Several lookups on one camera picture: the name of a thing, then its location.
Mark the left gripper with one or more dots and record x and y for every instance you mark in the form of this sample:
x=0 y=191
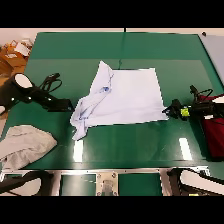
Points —
x=60 y=105

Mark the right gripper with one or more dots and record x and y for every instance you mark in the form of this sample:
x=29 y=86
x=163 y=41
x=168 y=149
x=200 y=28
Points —
x=173 y=109

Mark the white shirt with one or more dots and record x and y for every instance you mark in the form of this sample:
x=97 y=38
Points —
x=133 y=96

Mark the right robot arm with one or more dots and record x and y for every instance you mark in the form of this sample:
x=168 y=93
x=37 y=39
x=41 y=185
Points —
x=206 y=108

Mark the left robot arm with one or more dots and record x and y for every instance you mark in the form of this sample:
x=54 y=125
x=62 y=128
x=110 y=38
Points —
x=31 y=94

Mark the red garment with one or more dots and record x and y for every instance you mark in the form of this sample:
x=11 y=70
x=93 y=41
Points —
x=215 y=133

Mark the grey garment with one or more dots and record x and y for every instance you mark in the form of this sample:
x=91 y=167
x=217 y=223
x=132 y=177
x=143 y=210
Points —
x=25 y=143

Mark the brown cardboard box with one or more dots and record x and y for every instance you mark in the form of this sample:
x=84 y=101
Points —
x=10 y=60

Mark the silver frame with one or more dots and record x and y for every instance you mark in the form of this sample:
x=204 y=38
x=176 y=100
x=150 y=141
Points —
x=107 y=186

